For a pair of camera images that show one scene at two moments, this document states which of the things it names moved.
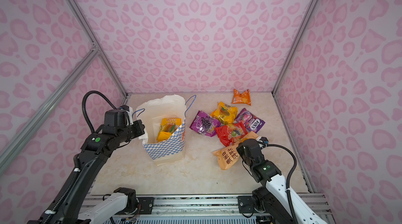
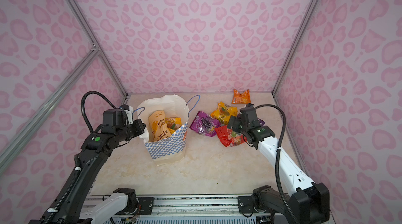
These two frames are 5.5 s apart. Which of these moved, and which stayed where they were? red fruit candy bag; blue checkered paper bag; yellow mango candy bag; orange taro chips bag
Moved: orange taro chips bag
Stayed: yellow mango candy bag; blue checkered paper bag; red fruit candy bag
